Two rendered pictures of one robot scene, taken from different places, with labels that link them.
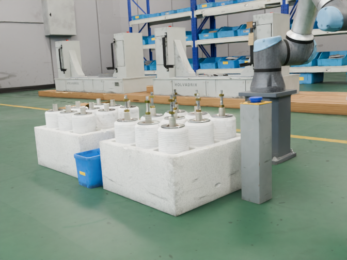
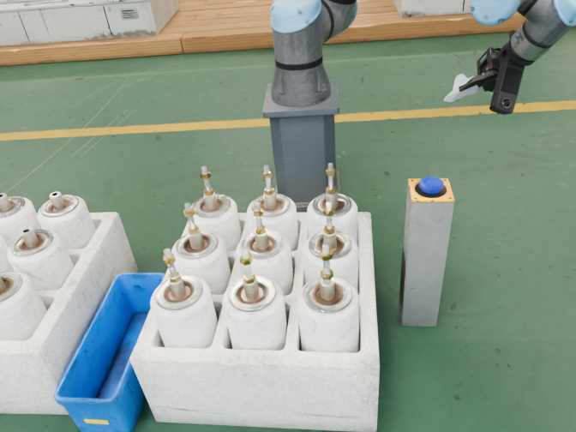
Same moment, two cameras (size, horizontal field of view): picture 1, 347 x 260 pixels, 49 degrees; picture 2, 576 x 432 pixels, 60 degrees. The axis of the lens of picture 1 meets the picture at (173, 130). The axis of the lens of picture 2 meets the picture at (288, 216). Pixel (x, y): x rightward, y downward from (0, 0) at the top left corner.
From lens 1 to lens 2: 93 cm
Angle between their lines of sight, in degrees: 43
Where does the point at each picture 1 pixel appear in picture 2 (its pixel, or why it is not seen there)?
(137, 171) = (270, 392)
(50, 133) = not seen: outside the picture
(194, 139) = not seen: hidden behind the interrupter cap
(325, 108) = (253, 40)
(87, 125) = (30, 312)
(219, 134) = not seen: hidden behind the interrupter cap
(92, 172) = (125, 411)
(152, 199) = (315, 421)
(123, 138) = (194, 336)
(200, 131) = (351, 270)
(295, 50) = (339, 16)
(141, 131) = (260, 323)
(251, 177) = (424, 298)
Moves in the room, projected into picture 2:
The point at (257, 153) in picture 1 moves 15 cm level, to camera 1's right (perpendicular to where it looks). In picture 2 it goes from (441, 268) to (485, 231)
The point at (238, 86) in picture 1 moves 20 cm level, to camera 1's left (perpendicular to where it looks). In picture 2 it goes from (93, 17) to (54, 27)
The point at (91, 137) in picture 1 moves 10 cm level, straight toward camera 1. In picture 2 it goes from (56, 332) to (91, 357)
